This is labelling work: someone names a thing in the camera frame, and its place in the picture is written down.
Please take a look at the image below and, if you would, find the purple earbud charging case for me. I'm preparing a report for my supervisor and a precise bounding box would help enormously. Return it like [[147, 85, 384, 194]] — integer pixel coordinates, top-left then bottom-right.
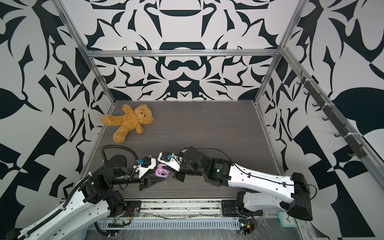
[[155, 164, 170, 178]]

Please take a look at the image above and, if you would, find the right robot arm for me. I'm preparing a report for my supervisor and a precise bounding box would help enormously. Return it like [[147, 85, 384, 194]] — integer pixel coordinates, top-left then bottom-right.
[[166, 147, 313, 221]]

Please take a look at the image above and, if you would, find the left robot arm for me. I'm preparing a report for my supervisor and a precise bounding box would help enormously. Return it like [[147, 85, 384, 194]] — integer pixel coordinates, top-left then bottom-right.
[[6, 145, 166, 240]]

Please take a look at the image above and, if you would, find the brown teddy bear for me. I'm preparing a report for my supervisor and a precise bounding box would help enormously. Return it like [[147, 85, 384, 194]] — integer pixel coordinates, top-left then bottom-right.
[[101, 105, 154, 144]]

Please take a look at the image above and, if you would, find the small green desk clock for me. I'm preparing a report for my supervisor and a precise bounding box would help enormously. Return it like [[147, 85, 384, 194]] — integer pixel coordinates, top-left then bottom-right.
[[277, 212, 297, 228]]

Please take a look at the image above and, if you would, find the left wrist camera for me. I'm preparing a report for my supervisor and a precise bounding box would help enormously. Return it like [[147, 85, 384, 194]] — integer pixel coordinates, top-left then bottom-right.
[[134, 157, 157, 179]]

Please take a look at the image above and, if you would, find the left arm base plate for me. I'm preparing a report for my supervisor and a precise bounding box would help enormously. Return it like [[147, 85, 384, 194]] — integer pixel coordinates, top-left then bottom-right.
[[123, 200, 142, 217]]

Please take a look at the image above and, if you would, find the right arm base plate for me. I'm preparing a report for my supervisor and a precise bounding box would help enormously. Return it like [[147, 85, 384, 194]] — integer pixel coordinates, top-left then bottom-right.
[[221, 200, 264, 217]]

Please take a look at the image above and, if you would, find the white cable duct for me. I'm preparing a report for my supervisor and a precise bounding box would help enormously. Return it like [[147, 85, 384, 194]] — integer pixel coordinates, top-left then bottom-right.
[[98, 218, 241, 231]]

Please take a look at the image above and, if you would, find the aluminium frame corner post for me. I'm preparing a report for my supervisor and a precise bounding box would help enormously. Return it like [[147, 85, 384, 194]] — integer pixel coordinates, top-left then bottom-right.
[[254, 52, 282, 105]]

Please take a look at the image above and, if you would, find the wall hook rail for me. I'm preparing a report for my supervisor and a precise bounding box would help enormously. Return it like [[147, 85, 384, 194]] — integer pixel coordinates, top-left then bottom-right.
[[298, 74, 368, 159]]

